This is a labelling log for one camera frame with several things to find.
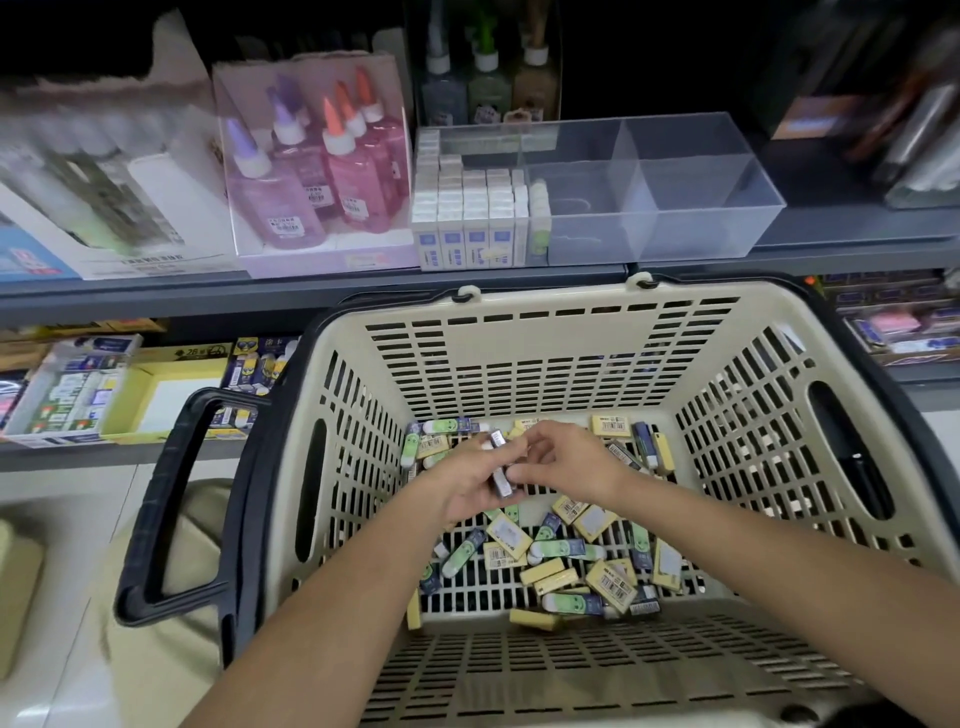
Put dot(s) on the clear plastic divider tray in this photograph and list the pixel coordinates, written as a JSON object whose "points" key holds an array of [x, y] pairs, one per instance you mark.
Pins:
{"points": [[705, 210]]}

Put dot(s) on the white eraser display box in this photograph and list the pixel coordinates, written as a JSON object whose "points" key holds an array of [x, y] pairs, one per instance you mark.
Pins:
{"points": [[68, 390]]}

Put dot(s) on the dark blue yellow packets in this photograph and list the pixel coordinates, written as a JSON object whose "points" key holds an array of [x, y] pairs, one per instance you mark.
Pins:
{"points": [[255, 375]]}

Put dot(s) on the person's right hand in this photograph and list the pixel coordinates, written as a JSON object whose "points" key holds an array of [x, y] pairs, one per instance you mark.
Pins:
{"points": [[578, 465]]}

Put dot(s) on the pink glue bottle orange cap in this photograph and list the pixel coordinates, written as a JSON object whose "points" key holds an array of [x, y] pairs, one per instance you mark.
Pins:
{"points": [[387, 153], [357, 188], [396, 120]]}

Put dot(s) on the row of clear glue bottles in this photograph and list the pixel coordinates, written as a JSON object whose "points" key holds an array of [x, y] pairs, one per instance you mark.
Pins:
{"points": [[83, 188]]}

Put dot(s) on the person's left hand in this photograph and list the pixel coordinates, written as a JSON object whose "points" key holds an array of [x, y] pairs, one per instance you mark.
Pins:
{"points": [[458, 488]]}

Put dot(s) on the pink glue display box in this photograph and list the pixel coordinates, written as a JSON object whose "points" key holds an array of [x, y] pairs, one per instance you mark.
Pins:
{"points": [[323, 258]]}

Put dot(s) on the rows of white erasers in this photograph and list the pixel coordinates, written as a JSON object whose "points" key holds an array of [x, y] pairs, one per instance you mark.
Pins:
{"points": [[465, 225]]}

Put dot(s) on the yellow plastic basket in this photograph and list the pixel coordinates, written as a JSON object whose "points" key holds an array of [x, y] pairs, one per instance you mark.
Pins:
{"points": [[15, 585]]}

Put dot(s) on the yellow empty display box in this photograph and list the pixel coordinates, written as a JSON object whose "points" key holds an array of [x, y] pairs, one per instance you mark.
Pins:
{"points": [[165, 393]]}

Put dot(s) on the white glue display box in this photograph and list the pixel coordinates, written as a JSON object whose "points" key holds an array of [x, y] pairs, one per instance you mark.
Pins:
{"points": [[173, 210]]}

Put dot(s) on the grey store shelves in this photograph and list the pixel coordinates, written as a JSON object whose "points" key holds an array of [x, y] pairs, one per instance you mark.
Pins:
{"points": [[300, 293]]}

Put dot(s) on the person's right forearm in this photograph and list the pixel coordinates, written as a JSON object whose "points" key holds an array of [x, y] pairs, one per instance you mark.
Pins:
{"points": [[810, 585]]}

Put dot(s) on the pile of erasers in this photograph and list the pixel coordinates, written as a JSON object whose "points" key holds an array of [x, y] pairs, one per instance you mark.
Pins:
{"points": [[608, 582]]}

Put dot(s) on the translucent glue bottle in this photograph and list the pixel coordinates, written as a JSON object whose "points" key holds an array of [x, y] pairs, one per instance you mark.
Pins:
{"points": [[534, 87], [443, 93], [488, 90]]}

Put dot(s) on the pink glue bottle purple cap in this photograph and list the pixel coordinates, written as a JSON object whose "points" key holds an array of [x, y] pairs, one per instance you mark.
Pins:
{"points": [[308, 158], [273, 203]]}

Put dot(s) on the beige shopping basket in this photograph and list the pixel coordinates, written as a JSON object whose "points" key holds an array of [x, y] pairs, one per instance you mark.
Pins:
{"points": [[525, 299]]}

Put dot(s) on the person's left forearm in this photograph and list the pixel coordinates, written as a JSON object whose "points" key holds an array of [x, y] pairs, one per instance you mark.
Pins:
{"points": [[315, 630]]}

